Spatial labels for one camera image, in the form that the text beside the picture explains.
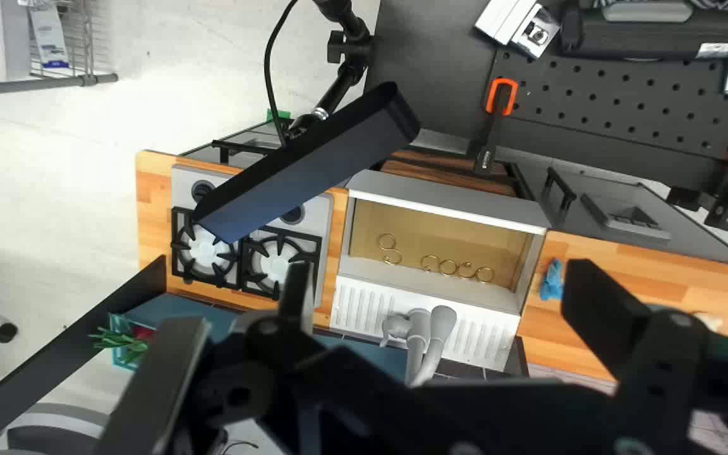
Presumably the long black rail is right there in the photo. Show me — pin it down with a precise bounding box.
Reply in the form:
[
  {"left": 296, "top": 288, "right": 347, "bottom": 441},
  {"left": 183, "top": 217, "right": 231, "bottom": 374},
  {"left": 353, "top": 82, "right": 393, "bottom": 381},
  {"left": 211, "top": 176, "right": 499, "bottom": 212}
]
[{"left": 0, "top": 256, "right": 169, "bottom": 455}]

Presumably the dark grey platform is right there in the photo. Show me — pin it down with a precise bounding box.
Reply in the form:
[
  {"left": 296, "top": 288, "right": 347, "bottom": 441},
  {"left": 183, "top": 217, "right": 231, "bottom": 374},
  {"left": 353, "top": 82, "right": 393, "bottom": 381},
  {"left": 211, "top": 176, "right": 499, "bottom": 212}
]
[{"left": 495, "top": 145, "right": 728, "bottom": 271}]

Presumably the black pegboard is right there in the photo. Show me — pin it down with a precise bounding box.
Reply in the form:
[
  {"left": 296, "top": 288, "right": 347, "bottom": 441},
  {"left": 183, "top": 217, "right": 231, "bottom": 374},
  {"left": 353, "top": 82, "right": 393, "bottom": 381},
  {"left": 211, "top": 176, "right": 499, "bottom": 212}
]
[{"left": 489, "top": 45, "right": 728, "bottom": 188}]

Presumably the white dish rack box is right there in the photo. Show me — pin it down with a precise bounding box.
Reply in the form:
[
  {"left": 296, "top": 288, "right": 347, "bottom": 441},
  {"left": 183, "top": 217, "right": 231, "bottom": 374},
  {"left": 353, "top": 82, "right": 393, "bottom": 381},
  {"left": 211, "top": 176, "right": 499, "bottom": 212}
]
[{"left": 326, "top": 168, "right": 555, "bottom": 374}]

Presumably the black equipment box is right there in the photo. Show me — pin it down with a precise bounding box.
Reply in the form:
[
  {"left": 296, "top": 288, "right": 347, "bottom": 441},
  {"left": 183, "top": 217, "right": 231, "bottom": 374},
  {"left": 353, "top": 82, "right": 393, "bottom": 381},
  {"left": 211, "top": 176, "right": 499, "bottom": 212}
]
[{"left": 556, "top": 0, "right": 728, "bottom": 63}]

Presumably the black flat bracket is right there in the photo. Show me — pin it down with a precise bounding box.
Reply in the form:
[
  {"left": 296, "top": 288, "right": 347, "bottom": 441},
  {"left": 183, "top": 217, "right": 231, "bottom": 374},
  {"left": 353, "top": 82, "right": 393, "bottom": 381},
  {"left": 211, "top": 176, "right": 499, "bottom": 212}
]
[{"left": 579, "top": 193, "right": 662, "bottom": 245}]

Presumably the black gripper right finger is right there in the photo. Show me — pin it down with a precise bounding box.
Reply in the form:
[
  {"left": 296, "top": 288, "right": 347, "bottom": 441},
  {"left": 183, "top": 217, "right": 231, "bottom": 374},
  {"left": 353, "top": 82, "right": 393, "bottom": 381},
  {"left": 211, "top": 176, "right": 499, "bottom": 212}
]
[{"left": 562, "top": 257, "right": 720, "bottom": 455}]

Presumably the grey toy stove top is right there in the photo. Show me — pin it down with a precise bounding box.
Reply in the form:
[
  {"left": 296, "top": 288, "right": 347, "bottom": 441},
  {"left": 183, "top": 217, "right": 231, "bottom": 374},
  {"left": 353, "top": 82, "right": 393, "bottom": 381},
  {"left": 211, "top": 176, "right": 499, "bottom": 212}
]
[{"left": 168, "top": 163, "right": 340, "bottom": 328}]

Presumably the silver aluminium profile piece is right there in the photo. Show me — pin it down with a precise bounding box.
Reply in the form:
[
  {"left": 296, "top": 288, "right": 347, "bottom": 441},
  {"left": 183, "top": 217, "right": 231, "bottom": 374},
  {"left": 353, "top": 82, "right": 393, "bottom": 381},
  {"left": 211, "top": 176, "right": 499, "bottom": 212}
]
[{"left": 473, "top": 0, "right": 564, "bottom": 60}]

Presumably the teal green toy item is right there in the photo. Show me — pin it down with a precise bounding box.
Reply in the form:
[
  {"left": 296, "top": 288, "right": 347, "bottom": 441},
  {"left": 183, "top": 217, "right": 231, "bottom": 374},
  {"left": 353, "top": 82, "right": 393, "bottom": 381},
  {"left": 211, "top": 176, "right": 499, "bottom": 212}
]
[{"left": 87, "top": 312, "right": 162, "bottom": 374}]

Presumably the grey toy faucet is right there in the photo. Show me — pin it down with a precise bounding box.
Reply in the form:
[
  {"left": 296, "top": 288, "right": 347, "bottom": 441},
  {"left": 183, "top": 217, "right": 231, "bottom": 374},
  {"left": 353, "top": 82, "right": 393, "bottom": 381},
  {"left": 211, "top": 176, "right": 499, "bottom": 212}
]
[{"left": 380, "top": 303, "right": 461, "bottom": 388}]

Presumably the gold curly wire rack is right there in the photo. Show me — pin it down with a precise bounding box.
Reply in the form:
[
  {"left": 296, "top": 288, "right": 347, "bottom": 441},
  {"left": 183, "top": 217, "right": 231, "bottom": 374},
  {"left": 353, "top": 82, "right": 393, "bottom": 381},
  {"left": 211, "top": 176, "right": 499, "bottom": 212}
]
[{"left": 374, "top": 233, "right": 504, "bottom": 286}]

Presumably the black burner grate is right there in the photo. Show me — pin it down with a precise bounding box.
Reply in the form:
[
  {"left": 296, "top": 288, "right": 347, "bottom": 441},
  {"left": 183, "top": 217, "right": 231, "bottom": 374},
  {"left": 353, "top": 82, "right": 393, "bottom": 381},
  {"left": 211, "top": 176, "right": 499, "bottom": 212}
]
[
  {"left": 169, "top": 204, "right": 246, "bottom": 286},
  {"left": 239, "top": 226, "right": 326, "bottom": 303}
]

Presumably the black cable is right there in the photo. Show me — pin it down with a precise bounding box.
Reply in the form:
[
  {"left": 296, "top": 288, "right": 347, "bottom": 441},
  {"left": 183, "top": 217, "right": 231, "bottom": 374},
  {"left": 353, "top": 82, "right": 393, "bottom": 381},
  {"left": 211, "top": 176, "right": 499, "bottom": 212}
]
[{"left": 262, "top": 0, "right": 303, "bottom": 130}]

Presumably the white carton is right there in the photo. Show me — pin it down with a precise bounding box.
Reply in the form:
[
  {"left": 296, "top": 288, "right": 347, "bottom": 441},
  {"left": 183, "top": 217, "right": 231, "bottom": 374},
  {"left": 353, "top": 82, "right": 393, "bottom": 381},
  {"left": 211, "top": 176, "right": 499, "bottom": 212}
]
[{"left": 26, "top": 0, "right": 76, "bottom": 82}]

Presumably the dark grey panel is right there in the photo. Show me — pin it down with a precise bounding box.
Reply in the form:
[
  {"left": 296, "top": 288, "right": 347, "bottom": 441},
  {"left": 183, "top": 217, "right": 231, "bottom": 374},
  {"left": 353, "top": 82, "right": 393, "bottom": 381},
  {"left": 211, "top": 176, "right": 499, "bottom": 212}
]
[{"left": 361, "top": 0, "right": 504, "bottom": 142}]

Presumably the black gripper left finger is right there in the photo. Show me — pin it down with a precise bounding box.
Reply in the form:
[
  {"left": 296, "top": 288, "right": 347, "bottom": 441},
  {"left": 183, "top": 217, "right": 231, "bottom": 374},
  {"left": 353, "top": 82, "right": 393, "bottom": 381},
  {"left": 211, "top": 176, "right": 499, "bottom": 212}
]
[{"left": 95, "top": 260, "right": 334, "bottom": 455}]

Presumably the black angle bracket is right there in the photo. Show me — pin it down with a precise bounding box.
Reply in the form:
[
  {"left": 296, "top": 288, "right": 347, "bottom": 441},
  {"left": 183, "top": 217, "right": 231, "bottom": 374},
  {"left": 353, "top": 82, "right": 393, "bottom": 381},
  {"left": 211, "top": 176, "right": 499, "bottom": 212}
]
[{"left": 540, "top": 165, "right": 579, "bottom": 231}]

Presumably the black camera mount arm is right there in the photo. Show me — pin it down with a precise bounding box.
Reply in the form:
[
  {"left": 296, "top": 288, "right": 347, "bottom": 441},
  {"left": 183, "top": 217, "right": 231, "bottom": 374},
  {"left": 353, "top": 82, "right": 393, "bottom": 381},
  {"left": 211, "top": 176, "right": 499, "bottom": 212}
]
[{"left": 284, "top": 0, "right": 377, "bottom": 142}]

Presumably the grey wire shelf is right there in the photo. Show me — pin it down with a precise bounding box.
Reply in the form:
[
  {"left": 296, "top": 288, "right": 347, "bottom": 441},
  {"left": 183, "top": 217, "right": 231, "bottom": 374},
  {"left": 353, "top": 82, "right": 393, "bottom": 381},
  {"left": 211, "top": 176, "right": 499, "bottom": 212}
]
[{"left": 0, "top": 0, "right": 121, "bottom": 99}]

